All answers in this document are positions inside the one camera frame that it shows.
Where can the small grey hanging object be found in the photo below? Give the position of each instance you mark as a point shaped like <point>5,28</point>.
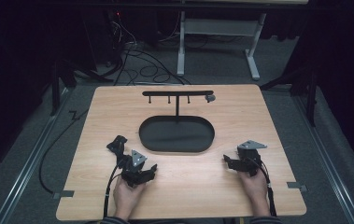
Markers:
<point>209,98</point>

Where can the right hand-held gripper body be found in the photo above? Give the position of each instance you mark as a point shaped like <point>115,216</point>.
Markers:
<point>248,158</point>

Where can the person's right hand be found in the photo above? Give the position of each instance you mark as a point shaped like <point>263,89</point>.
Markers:
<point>255,189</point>

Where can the black metal stand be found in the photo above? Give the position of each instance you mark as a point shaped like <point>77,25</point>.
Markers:
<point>56,87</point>
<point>311,93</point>

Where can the person's left hand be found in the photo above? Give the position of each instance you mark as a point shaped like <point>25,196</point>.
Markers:
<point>127,196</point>

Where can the black hanger stand with tray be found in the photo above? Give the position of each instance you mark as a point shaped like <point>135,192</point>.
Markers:
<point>177,135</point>

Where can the metal floor rail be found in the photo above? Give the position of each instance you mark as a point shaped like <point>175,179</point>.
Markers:
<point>330,161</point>
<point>25,168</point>

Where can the grey tape piece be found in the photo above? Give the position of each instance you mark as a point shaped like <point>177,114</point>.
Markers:
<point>296,186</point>
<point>63,194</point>

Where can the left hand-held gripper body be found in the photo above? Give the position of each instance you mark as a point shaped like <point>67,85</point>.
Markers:
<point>135,174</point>

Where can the white metal desk frame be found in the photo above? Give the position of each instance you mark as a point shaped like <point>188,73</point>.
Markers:
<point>181,46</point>

